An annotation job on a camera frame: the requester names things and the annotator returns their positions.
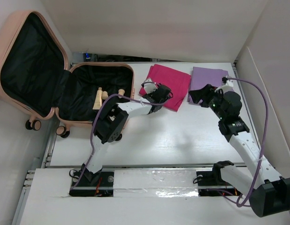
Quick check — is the beige cosmetic tube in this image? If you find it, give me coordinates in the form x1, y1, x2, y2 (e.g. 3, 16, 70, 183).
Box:
93, 87, 103, 110

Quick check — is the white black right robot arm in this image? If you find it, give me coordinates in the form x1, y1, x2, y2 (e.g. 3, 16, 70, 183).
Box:
189, 84, 290, 217

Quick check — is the purple cloth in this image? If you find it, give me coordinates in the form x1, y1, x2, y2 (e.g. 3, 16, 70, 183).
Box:
189, 67, 229, 91

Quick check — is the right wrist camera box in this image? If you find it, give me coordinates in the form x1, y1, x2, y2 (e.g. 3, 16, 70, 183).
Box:
215, 76, 234, 92

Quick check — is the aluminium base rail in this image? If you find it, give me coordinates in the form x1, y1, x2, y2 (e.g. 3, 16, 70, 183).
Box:
28, 167, 237, 200

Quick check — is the pink hard-shell suitcase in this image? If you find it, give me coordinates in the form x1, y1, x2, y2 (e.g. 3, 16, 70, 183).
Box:
0, 10, 134, 138

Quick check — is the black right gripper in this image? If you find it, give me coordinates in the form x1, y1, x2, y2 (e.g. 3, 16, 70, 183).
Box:
188, 84, 226, 120

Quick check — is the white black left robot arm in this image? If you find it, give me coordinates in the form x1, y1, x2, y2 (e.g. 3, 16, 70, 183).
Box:
70, 81, 173, 190

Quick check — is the magenta cloth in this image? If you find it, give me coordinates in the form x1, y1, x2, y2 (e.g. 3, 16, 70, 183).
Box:
145, 64, 191, 112

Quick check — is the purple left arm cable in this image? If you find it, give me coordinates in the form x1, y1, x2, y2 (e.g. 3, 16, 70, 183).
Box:
69, 78, 157, 190

